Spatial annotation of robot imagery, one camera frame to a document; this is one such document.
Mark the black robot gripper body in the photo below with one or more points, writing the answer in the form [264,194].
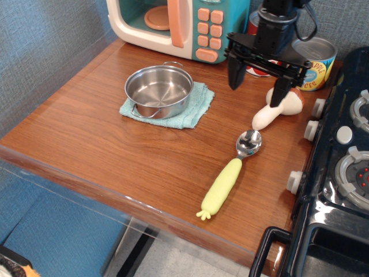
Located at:
[270,50]

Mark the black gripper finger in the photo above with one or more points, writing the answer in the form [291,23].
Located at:
[236,71]
[282,86]

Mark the white plush toy mushroom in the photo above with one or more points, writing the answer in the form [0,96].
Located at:
[292,104]

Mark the tomato sauce can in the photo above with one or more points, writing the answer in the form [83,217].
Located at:
[252,27]

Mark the pineapple slices can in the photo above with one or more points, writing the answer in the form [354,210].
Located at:
[321,53]

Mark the teal toy microwave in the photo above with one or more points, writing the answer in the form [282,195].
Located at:
[195,30]

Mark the light teal folded cloth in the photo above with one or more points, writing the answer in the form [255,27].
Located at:
[199,103]

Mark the small stainless steel pot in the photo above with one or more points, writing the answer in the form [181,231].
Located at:
[160,91]

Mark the black toy stove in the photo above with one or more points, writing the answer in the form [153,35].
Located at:
[329,234]

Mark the orange furry object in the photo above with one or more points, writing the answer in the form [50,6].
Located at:
[29,271]

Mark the yellow handled metal spoon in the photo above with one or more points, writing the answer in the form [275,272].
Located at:
[247,144]

